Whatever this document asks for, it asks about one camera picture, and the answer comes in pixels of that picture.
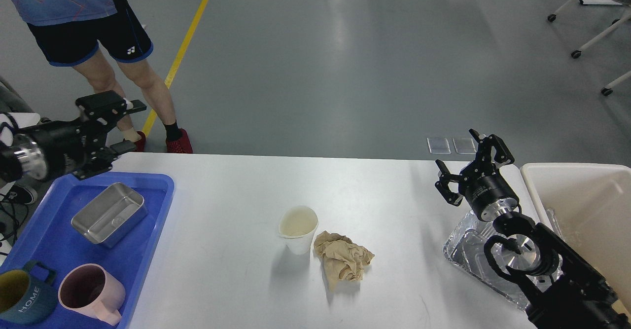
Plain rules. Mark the person in blue shirt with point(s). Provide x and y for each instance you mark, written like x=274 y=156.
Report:
x=71 y=33

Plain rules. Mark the stainless steel rectangular tray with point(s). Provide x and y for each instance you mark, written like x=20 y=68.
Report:
x=111 y=215

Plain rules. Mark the clear floor plate right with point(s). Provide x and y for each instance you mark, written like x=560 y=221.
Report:
x=465 y=145

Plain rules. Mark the clear floor plate left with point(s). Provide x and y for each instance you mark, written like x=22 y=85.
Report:
x=438 y=145

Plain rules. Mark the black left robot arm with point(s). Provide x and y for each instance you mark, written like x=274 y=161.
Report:
x=6 y=156

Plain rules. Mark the aluminium foil tray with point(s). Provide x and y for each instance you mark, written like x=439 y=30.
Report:
x=464 y=248

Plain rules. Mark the dark teal HOME mug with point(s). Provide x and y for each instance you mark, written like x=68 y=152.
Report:
x=25 y=299

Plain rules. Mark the black sneaker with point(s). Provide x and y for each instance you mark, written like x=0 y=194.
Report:
x=21 y=194

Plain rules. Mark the white side table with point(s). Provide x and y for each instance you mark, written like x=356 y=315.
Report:
x=16 y=121

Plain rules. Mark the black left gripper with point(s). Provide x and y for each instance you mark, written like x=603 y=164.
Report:
x=48 y=151

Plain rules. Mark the crumpled brown paper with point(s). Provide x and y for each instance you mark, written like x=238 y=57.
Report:
x=343 y=260

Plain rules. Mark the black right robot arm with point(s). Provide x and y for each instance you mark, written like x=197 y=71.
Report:
x=562 y=290

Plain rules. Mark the white paper cup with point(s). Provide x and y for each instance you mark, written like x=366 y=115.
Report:
x=297 y=227

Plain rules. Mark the blue plastic tray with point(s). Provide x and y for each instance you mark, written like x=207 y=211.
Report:
x=50 y=238

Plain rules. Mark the clear floor plate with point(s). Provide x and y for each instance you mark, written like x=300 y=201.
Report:
x=438 y=145
x=465 y=145

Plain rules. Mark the beige plastic bin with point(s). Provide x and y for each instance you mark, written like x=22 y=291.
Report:
x=591 y=204

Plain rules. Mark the pink plastic mug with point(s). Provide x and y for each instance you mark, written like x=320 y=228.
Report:
x=92 y=291

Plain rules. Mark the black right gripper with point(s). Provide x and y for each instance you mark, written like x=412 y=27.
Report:
x=490 y=195

